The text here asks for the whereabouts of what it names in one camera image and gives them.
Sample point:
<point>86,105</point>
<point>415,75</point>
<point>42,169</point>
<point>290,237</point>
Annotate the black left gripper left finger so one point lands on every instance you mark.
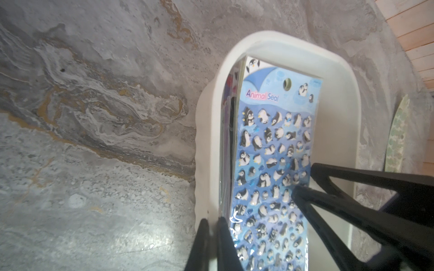
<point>198,259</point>

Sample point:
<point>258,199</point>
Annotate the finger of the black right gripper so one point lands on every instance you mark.
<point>414,198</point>
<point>405,242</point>

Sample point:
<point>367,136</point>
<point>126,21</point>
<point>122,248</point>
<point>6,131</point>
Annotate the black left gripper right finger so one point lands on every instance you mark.
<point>227,259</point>

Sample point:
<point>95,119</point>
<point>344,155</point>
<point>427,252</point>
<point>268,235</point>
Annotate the green frog sticker sheet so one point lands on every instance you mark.
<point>397,136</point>

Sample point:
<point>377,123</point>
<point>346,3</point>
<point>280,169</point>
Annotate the white plastic storage box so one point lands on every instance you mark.
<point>337,127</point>

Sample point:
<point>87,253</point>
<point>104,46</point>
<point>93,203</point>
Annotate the blue penguin sticker sheet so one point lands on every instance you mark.
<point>274,119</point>

